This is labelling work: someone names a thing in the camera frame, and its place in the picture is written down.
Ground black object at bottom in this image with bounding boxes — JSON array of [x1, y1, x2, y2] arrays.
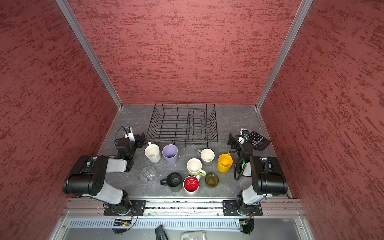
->
[[155, 225, 168, 240]]

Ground grey device at bottom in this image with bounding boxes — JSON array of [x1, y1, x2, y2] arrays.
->
[[181, 231, 207, 240]]

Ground black mug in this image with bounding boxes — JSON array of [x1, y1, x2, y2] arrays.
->
[[160, 173, 183, 192]]

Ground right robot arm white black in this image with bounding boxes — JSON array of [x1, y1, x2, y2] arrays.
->
[[233, 143, 288, 216]]

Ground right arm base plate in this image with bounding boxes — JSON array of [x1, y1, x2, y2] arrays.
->
[[223, 200, 263, 217]]

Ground black wire dish rack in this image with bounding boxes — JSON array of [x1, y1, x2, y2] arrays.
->
[[147, 103, 219, 146]]

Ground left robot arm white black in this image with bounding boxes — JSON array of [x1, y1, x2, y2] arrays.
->
[[63, 138, 137, 216]]

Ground pale green mug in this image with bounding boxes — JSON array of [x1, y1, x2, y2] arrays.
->
[[187, 158, 207, 176]]

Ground olive green glass cup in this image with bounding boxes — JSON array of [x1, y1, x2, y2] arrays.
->
[[205, 173, 219, 189]]

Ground black calculator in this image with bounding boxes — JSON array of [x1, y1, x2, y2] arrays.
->
[[248, 131, 271, 151]]

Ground yellow mug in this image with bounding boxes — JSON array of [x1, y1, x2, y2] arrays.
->
[[217, 153, 233, 173]]

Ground clear glass cup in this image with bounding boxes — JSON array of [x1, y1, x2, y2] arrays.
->
[[140, 166, 158, 183]]

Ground blue black tool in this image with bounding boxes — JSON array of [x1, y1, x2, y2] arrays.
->
[[134, 133, 147, 148]]

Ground cream white mug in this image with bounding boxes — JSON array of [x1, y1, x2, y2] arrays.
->
[[145, 142, 162, 163]]

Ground aluminium rail frame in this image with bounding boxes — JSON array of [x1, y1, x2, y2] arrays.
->
[[50, 197, 315, 240]]

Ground red inside white mug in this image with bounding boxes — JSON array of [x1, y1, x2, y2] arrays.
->
[[183, 176, 200, 196]]

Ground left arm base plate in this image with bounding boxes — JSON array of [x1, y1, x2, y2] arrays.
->
[[104, 200, 147, 217]]

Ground lilac plastic cup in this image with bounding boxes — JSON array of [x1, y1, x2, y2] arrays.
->
[[163, 144, 179, 165]]

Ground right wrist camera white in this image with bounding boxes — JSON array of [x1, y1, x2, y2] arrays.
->
[[241, 128, 250, 139]]

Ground grey white mug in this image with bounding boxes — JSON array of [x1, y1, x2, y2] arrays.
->
[[197, 149, 215, 164]]

